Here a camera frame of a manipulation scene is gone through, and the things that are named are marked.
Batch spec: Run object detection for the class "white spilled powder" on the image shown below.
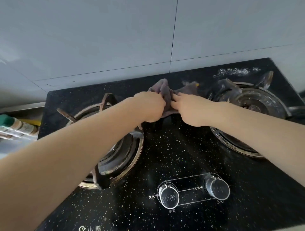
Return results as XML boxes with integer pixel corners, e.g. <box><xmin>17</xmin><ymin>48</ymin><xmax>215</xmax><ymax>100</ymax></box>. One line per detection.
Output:
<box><xmin>213</xmin><ymin>67</ymin><xmax>261</xmax><ymax>79</ymax></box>

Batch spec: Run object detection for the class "person's left forearm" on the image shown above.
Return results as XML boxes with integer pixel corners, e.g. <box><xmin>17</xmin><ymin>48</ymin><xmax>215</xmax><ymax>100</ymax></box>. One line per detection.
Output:
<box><xmin>0</xmin><ymin>97</ymin><xmax>149</xmax><ymax>231</ymax></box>

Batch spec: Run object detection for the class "striped cloth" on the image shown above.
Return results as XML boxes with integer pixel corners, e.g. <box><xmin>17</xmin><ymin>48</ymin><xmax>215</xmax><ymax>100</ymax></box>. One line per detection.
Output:
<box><xmin>0</xmin><ymin>118</ymin><xmax>39</xmax><ymax>141</ymax></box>

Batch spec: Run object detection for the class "person's right hand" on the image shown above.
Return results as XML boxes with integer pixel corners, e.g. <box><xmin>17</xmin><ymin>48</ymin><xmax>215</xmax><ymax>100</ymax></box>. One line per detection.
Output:
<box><xmin>171</xmin><ymin>92</ymin><xmax>216</xmax><ymax>127</ymax></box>

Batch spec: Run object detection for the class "green and yellow scouring pad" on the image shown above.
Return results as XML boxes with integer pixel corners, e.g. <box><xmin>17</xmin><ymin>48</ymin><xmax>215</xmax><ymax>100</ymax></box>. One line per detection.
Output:
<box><xmin>0</xmin><ymin>114</ymin><xmax>41</xmax><ymax>130</ymax></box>

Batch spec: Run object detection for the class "rusty burner pan support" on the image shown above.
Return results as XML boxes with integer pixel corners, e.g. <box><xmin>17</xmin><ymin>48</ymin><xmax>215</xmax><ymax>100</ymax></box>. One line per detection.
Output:
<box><xmin>56</xmin><ymin>93</ymin><xmax>144</xmax><ymax>190</ymax></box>

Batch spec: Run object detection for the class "black speckled gas stove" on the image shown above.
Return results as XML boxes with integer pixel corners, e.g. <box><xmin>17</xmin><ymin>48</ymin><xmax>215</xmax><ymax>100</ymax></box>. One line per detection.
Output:
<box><xmin>36</xmin><ymin>57</ymin><xmax>305</xmax><ymax>231</ymax></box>

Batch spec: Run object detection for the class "grey cleaning cloth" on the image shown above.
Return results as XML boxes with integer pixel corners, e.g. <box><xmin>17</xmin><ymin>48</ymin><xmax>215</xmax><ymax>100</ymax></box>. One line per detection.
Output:
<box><xmin>148</xmin><ymin>79</ymin><xmax>200</xmax><ymax>118</ymax></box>

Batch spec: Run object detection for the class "silver stove knob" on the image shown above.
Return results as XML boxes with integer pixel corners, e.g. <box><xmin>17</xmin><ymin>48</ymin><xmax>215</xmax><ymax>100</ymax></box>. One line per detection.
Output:
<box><xmin>158</xmin><ymin>181</ymin><xmax>180</xmax><ymax>210</ymax></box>
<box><xmin>204</xmin><ymin>174</ymin><xmax>230</xmax><ymax>200</ymax></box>

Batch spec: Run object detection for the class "person's right forearm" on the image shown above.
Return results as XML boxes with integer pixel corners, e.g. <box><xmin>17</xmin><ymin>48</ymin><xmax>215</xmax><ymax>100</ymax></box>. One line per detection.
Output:
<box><xmin>207</xmin><ymin>101</ymin><xmax>305</xmax><ymax>187</ymax></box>

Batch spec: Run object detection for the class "person's left hand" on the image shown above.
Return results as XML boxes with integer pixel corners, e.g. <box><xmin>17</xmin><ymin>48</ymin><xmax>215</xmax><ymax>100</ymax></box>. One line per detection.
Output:
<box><xmin>133</xmin><ymin>92</ymin><xmax>166</xmax><ymax>123</ymax></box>

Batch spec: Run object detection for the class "silver burner pan support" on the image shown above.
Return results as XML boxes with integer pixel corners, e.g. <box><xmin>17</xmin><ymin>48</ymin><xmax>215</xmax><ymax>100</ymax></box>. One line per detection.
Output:
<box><xmin>208</xmin><ymin>71</ymin><xmax>292</xmax><ymax>159</ymax></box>

